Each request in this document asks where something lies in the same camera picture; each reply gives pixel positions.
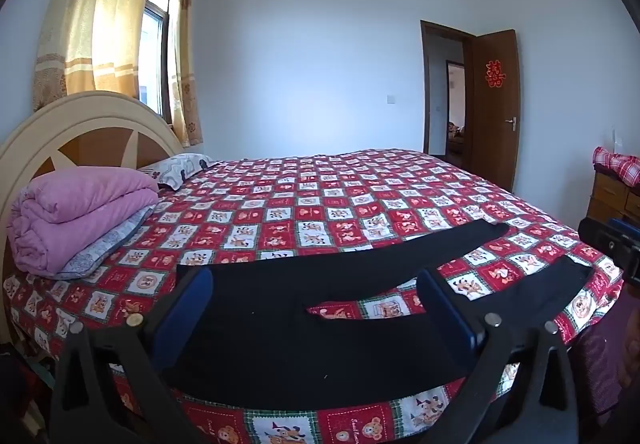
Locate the brown sofa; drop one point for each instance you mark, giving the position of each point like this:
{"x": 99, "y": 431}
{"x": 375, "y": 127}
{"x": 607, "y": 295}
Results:
{"x": 456, "y": 137}

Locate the wide yellow curtain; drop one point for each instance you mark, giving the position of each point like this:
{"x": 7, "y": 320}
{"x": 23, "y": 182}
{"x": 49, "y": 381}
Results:
{"x": 90, "y": 14}

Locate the red paper door decoration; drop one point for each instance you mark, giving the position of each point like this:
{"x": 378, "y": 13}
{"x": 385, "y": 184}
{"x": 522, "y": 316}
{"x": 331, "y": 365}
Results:
{"x": 494, "y": 73}

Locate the red plaid cloth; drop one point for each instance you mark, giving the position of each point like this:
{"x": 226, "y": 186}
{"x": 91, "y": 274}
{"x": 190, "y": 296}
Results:
{"x": 620, "y": 167}

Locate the folded pink quilt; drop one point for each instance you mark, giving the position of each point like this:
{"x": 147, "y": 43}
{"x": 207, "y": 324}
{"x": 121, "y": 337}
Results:
{"x": 75, "y": 209}

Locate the black pants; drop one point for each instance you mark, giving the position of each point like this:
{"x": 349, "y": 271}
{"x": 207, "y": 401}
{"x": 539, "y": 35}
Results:
{"x": 280, "y": 324}

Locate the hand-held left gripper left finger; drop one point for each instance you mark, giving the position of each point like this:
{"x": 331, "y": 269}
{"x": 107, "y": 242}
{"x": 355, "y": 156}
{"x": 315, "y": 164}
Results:
{"x": 192, "y": 296}

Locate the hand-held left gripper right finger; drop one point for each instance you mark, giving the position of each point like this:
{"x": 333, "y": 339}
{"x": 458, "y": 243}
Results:
{"x": 440, "y": 299}

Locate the red checkered printed bedsheet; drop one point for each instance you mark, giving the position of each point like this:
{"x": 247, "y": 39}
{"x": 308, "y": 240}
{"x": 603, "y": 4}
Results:
{"x": 300, "y": 184}

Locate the wooden dresser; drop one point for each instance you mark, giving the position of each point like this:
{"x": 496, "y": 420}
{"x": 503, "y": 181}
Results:
{"x": 610, "y": 199}

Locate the brown door frame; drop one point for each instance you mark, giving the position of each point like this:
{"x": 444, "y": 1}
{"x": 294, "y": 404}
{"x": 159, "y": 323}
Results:
{"x": 425, "y": 74}

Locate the narrow yellow curtain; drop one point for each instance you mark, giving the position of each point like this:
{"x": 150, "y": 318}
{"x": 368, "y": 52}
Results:
{"x": 184, "y": 49}

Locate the brown wooden door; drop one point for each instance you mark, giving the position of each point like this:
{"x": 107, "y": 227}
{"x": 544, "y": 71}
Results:
{"x": 495, "y": 149}

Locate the maroon patterned cloth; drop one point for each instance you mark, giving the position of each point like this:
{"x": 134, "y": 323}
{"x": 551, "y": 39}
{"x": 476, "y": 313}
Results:
{"x": 600, "y": 364}

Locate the window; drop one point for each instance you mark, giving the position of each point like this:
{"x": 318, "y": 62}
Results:
{"x": 152, "y": 39}

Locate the patterned pillow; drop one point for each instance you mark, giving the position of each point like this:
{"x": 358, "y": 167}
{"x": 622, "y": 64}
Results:
{"x": 175, "y": 169}

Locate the folded grey patterned blanket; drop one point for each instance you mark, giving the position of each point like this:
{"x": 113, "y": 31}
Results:
{"x": 107, "y": 241}

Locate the cream wooden headboard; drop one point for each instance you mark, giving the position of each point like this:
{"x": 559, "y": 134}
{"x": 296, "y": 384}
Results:
{"x": 95, "y": 117}

